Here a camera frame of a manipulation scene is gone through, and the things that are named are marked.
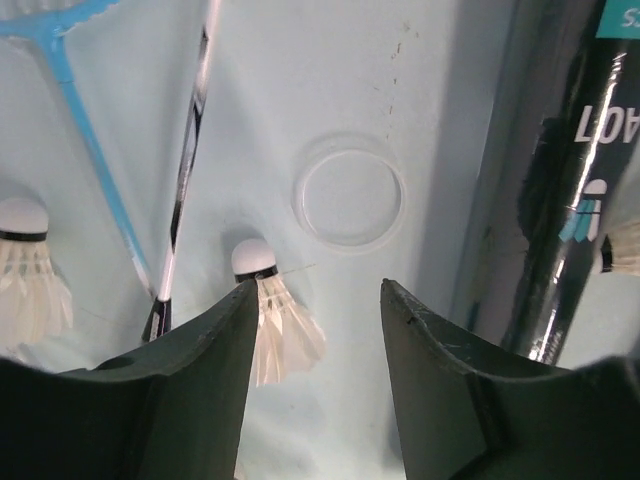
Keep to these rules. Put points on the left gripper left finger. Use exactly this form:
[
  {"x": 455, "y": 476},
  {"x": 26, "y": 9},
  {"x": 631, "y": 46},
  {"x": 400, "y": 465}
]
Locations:
[{"x": 171, "y": 409}]

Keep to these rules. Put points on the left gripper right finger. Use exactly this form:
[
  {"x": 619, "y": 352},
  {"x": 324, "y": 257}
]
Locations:
[{"x": 467, "y": 409}]

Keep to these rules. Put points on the white feather shuttlecock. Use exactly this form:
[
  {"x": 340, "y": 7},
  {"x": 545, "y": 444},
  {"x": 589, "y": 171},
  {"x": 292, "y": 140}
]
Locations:
[{"x": 35, "y": 300}]

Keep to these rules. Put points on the white racket right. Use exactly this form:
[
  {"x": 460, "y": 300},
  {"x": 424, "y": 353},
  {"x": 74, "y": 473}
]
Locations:
[{"x": 159, "y": 321}]

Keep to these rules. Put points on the clear tube lid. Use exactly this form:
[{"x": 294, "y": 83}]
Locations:
[{"x": 348, "y": 193}]

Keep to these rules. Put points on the black shuttlecock tube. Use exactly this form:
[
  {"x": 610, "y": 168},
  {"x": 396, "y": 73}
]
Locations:
[{"x": 564, "y": 131}]

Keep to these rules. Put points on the blue racket right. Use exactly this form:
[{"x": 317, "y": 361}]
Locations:
[{"x": 45, "y": 25}]

